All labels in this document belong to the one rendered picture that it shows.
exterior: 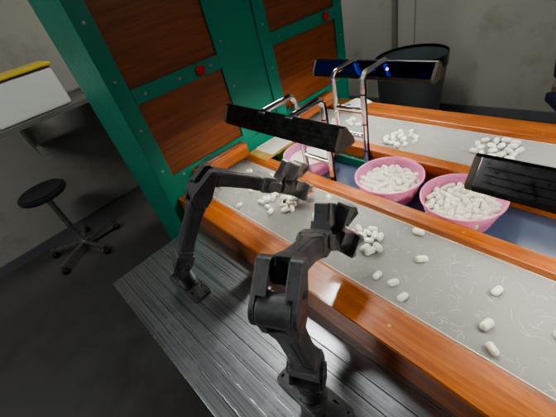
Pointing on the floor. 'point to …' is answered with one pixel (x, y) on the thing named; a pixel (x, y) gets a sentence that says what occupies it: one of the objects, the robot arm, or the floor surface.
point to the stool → (52, 189)
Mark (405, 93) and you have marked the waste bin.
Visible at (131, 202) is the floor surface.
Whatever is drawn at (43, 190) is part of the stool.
